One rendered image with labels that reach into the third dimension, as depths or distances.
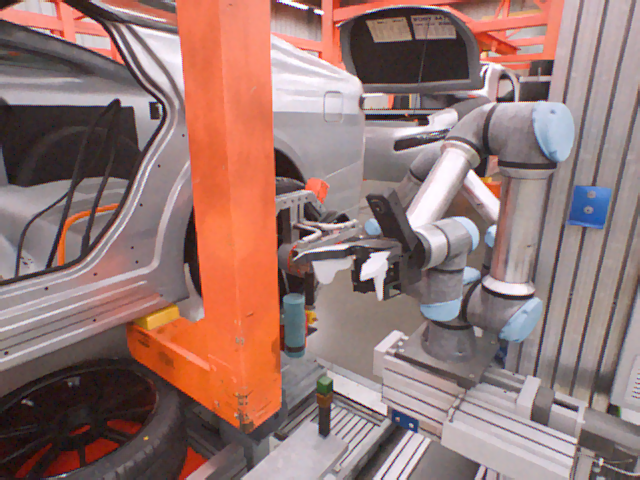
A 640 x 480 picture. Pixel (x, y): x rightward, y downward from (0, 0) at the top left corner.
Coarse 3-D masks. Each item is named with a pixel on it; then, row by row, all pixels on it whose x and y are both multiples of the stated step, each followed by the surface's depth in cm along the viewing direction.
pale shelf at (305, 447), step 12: (300, 432) 132; (312, 432) 132; (288, 444) 127; (300, 444) 127; (312, 444) 127; (324, 444) 127; (336, 444) 127; (348, 444) 128; (276, 456) 123; (288, 456) 123; (300, 456) 123; (312, 456) 123; (324, 456) 123; (336, 456) 123; (264, 468) 119; (276, 468) 119; (288, 468) 119; (300, 468) 119; (312, 468) 119; (324, 468) 119
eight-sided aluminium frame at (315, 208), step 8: (296, 192) 172; (304, 192) 172; (312, 192) 173; (280, 200) 158; (288, 200) 162; (296, 200) 166; (304, 200) 170; (312, 200) 174; (280, 208) 159; (312, 208) 179; (320, 208) 180; (328, 232) 189; (320, 288) 192; (304, 296) 190; (280, 312) 177; (280, 320) 172
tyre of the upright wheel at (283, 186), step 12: (276, 180) 168; (288, 180) 173; (276, 192) 168; (288, 192) 174; (312, 216) 191; (192, 228) 164; (192, 240) 163; (192, 252) 163; (192, 264) 165; (192, 276) 167
